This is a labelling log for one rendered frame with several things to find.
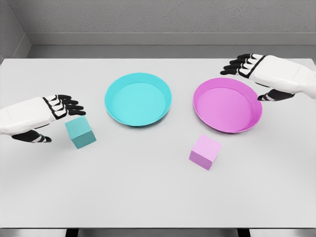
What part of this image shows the pink plate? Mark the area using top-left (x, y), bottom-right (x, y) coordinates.
top-left (192, 78), bottom-right (263, 134)

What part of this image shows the cyan block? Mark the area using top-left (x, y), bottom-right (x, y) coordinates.
top-left (64, 116), bottom-right (97, 150)

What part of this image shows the cyan plate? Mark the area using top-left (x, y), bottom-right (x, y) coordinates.
top-left (104, 72), bottom-right (172, 128)

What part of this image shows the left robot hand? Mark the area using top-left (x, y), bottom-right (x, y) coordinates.
top-left (0, 94), bottom-right (87, 144)

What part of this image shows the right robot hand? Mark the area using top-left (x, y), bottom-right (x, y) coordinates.
top-left (220, 52), bottom-right (309, 102)

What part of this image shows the pink block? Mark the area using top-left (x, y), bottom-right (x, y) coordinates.
top-left (189, 134), bottom-right (223, 171)

